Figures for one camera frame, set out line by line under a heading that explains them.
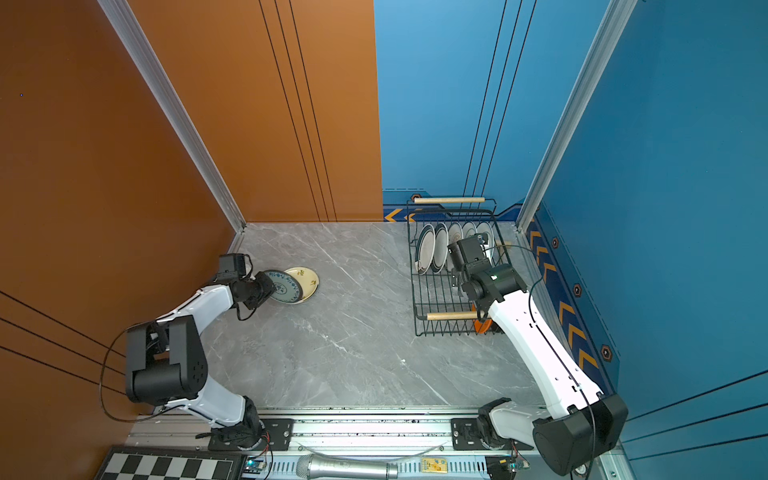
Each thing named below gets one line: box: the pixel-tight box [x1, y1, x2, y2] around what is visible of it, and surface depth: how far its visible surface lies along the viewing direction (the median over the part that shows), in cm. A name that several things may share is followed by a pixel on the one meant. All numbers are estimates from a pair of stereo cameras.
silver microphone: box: [296, 454, 399, 480], surface depth 68 cm
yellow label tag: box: [421, 457, 448, 474], surface depth 70 cm
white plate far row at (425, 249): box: [415, 223, 436, 275], surface depth 107 cm
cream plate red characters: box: [284, 266, 320, 305], surface depth 105 cm
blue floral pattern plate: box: [264, 270, 303, 304], surface depth 101 cm
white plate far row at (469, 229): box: [462, 221, 477, 239], surface depth 105 cm
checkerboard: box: [94, 451, 244, 480], surface depth 69 cm
